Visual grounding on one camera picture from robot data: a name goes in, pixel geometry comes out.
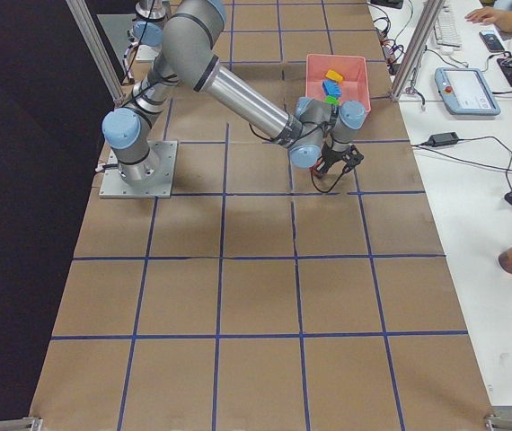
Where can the person's hand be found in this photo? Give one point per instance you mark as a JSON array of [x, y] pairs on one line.
[[486, 15]]

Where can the yellow toy block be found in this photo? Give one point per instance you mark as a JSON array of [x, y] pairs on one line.
[[334, 76]]

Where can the blue toy block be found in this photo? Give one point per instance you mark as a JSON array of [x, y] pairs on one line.
[[331, 88]]

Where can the green toy block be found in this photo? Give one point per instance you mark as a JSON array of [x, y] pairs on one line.
[[332, 100]]

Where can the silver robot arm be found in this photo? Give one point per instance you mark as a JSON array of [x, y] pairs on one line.
[[316, 136], [146, 30]]

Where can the pink plastic box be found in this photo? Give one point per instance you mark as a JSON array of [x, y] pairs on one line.
[[354, 85]]

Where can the black smartphone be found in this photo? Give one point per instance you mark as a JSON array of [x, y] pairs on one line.
[[491, 41]]

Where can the white keyboard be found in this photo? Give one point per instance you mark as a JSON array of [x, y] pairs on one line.
[[445, 33]]

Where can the blue teach pendant tablet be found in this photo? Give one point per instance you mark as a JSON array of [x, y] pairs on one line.
[[465, 91]]

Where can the black power adapter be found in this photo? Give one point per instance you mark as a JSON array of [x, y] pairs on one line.
[[442, 139]]

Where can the brown paper table cover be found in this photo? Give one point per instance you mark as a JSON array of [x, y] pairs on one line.
[[253, 299]]

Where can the aluminium frame post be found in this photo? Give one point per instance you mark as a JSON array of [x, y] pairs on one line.
[[406, 78]]

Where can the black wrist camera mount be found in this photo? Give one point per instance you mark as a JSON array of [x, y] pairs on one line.
[[350, 156]]

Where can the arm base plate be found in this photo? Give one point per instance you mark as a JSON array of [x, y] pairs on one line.
[[151, 178]]

